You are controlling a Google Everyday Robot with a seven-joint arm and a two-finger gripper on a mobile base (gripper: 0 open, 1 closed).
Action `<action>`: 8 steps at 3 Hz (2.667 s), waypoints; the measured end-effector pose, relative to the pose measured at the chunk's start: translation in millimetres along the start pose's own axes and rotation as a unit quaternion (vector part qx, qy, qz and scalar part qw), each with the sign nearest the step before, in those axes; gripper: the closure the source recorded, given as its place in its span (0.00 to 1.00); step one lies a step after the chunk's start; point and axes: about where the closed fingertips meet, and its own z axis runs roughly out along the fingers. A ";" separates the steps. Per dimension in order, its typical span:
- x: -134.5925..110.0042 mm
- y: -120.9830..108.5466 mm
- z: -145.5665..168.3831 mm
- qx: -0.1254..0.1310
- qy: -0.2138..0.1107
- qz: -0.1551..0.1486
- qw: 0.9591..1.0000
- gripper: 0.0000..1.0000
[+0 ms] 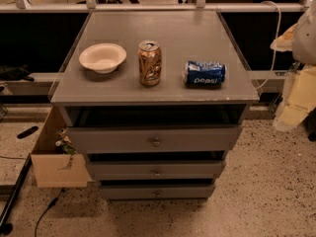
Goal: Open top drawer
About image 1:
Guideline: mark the grey top drawer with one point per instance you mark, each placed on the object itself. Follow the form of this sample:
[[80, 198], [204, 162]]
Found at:
[[110, 140]]

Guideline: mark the grey drawer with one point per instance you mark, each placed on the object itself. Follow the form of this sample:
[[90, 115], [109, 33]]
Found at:
[[110, 140], [155, 170], [157, 191]]

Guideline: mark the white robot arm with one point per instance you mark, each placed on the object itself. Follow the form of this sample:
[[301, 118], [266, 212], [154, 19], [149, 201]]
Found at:
[[300, 38]]

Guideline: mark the grey drawer cabinet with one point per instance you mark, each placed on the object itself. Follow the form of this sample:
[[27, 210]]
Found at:
[[118, 99]]

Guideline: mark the grey middle drawer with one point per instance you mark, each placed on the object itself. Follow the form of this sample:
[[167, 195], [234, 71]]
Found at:
[[155, 170]]

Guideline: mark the grey bottom drawer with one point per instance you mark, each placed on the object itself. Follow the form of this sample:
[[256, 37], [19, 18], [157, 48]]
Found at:
[[157, 191]]

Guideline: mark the blue pepsi can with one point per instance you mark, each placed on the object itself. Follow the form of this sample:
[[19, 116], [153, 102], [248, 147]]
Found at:
[[204, 73]]

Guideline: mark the gold soda can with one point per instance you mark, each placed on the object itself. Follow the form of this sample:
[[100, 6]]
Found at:
[[150, 63]]

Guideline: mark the white bowl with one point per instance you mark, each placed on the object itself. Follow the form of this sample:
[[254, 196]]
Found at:
[[102, 58]]

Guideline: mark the items inside cardboard box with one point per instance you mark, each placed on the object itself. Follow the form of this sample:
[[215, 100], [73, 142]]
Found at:
[[63, 143]]

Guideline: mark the cardboard box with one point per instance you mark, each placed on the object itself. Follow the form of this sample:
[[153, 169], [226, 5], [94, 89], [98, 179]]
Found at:
[[52, 168]]

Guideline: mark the black remote on floor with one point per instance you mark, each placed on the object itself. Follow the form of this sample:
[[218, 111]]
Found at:
[[27, 132]]

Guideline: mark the black object on ledge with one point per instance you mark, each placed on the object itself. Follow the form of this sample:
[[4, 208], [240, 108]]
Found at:
[[15, 73]]

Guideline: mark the black pole on floor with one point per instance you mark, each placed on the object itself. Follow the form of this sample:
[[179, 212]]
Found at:
[[11, 192]]

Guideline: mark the metal rail frame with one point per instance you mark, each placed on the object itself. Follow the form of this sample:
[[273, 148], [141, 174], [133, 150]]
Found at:
[[75, 6]]

